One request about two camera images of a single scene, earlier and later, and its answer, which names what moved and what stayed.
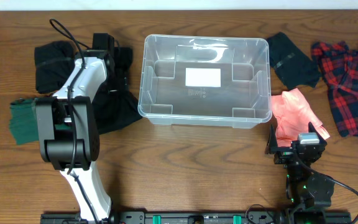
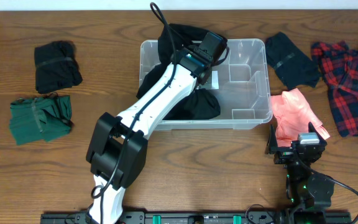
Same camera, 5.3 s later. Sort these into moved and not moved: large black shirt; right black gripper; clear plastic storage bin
Moved: large black shirt
Not moved: clear plastic storage bin; right black gripper
